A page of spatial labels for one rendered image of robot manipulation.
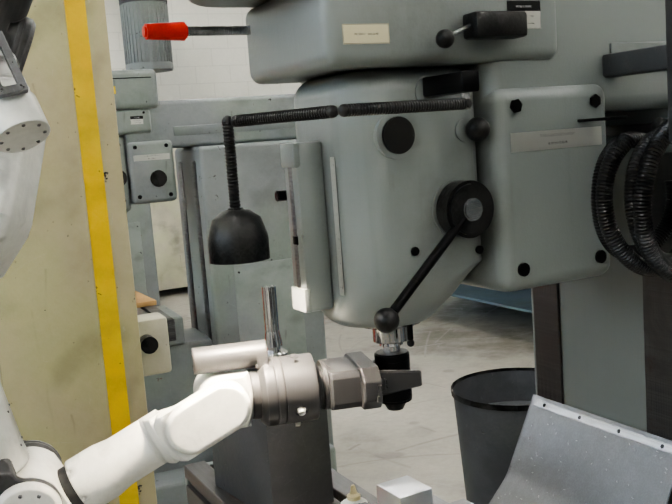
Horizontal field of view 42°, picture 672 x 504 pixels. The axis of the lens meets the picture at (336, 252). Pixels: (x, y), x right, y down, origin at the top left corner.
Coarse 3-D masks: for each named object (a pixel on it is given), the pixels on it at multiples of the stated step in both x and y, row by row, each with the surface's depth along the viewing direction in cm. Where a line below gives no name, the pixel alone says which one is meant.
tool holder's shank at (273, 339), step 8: (264, 288) 147; (272, 288) 147; (264, 296) 147; (272, 296) 147; (264, 304) 147; (272, 304) 147; (264, 312) 147; (272, 312) 147; (264, 320) 148; (272, 320) 147; (272, 328) 147; (272, 336) 147; (280, 336) 148; (272, 344) 147; (280, 344) 148; (272, 352) 148
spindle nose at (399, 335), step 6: (372, 330) 117; (378, 330) 115; (396, 330) 115; (402, 330) 115; (378, 336) 116; (384, 336) 115; (390, 336) 115; (396, 336) 115; (402, 336) 115; (378, 342) 116; (384, 342) 115; (390, 342) 115; (396, 342) 115; (402, 342) 116
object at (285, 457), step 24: (240, 432) 150; (264, 432) 143; (288, 432) 144; (312, 432) 147; (216, 456) 160; (240, 456) 151; (264, 456) 144; (288, 456) 145; (312, 456) 147; (216, 480) 161; (240, 480) 153; (264, 480) 145; (288, 480) 145; (312, 480) 148
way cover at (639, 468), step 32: (544, 416) 146; (576, 416) 140; (544, 448) 144; (576, 448) 138; (608, 448) 133; (640, 448) 128; (512, 480) 147; (544, 480) 142; (576, 480) 136; (608, 480) 131; (640, 480) 126
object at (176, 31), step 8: (144, 24) 109; (152, 24) 109; (160, 24) 109; (168, 24) 109; (176, 24) 110; (184, 24) 110; (144, 32) 108; (152, 32) 108; (160, 32) 109; (168, 32) 109; (176, 32) 110; (184, 32) 110; (192, 32) 111; (200, 32) 112; (208, 32) 112; (216, 32) 113; (224, 32) 113; (232, 32) 114; (240, 32) 114; (248, 32) 115; (176, 40) 111; (184, 40) 111
